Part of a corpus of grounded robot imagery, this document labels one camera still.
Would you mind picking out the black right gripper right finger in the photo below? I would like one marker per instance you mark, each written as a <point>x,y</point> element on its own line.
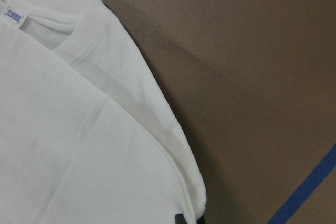
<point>201,220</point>

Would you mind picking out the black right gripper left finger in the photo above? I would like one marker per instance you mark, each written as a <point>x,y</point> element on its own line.
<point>179,219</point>

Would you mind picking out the white long-sleeve printed shirt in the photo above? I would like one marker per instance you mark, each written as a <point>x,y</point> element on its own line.
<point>87,135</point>

